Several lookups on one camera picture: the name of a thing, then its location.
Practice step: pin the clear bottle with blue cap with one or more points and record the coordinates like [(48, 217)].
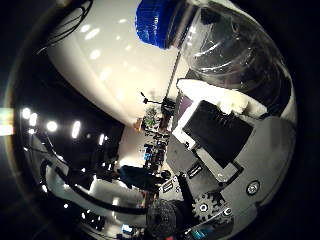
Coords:
[(230, 46)]

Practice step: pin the green plant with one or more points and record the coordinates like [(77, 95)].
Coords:
[(151, 117)]

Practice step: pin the person in dark clothes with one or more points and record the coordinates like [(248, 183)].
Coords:
[(136, 176)]

